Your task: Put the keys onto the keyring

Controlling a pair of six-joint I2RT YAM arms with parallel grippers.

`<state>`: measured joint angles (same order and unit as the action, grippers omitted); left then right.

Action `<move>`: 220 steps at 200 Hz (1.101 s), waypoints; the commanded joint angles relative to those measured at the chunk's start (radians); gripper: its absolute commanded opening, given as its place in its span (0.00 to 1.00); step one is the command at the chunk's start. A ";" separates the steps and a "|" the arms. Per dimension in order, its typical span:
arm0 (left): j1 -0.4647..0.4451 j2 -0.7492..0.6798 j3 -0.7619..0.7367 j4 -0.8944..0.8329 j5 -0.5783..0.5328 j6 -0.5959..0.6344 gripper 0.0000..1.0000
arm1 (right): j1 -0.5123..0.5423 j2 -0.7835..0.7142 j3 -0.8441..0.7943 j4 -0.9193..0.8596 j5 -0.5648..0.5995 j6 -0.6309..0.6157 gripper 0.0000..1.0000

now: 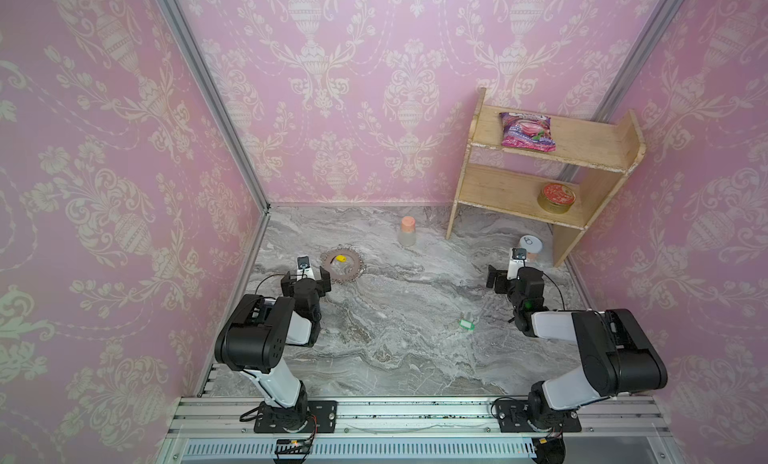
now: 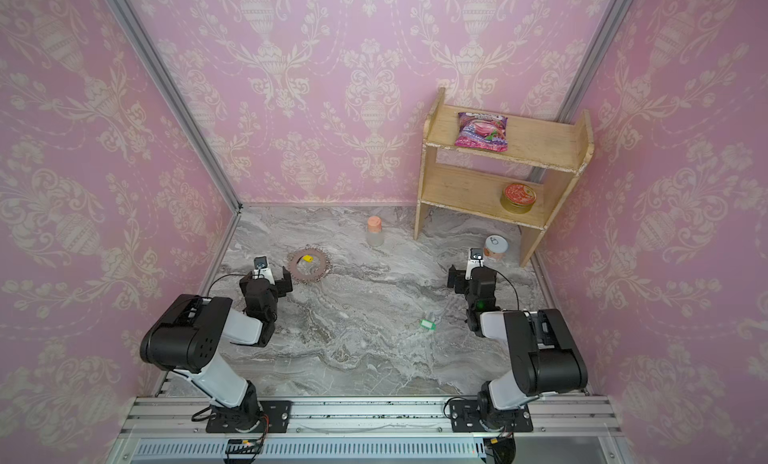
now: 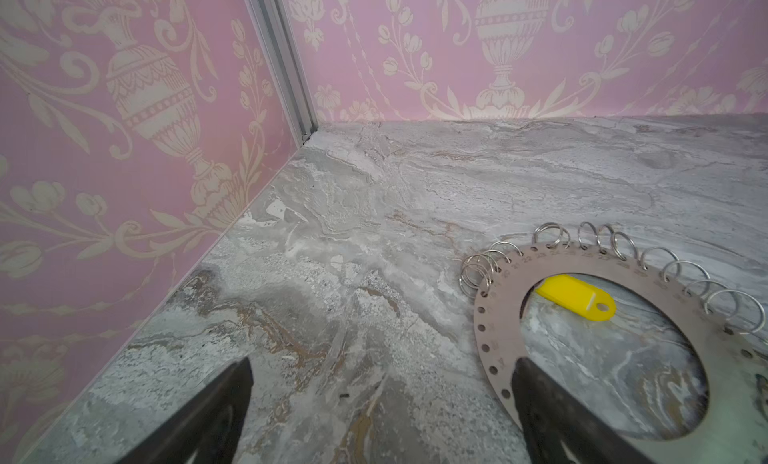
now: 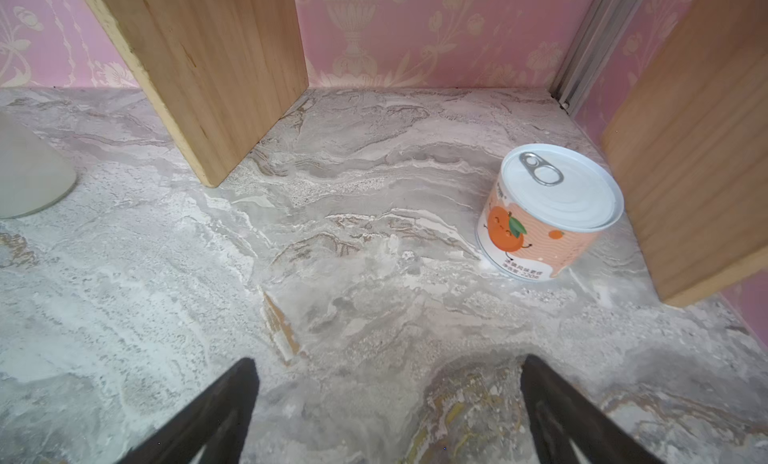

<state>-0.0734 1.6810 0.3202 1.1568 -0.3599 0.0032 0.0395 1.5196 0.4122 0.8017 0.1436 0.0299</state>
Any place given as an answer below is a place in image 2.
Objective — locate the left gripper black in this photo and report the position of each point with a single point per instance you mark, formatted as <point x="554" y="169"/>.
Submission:
<point x="283" y="288"/>

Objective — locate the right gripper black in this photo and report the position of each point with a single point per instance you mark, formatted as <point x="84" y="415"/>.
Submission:
<point x="455" y="278"/>

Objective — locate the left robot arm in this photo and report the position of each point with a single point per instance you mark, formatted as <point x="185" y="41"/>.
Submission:
<point x="185" y="341"/>

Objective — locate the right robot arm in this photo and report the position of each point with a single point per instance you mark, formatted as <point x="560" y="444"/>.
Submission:
<point x="544" y="357"/>

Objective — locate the white lid small jar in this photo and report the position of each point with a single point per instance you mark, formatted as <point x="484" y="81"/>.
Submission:
<point x="495" y="247"/>

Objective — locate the orange cap clear bottle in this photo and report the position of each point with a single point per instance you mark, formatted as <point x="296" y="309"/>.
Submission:
<point x="374" y="234"/>

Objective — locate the red lid gold tin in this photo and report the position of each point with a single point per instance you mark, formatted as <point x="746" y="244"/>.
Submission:
<point x="518" y="198"/>

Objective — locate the wooden two-tier shelf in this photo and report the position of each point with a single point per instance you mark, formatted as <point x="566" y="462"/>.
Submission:
<point x="549" y="157"/>

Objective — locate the pink snack bag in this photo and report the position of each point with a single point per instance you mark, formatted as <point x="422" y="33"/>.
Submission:
<point x="482" y="131"/>

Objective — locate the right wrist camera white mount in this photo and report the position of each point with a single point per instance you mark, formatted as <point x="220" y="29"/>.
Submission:
<point x="475" y="260"/>

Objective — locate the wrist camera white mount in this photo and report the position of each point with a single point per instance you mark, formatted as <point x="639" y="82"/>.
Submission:
<point x="262" y="270"/>
<point x="475" y="260"/>

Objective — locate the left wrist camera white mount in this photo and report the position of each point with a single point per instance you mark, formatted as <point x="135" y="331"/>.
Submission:
<point x="262" y="270"/>

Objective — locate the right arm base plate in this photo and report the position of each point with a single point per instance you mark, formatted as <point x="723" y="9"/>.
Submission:
<point x="470" y="416"/>

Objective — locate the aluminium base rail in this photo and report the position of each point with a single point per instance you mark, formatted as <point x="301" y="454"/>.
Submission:
<point x="571" y="428"/>

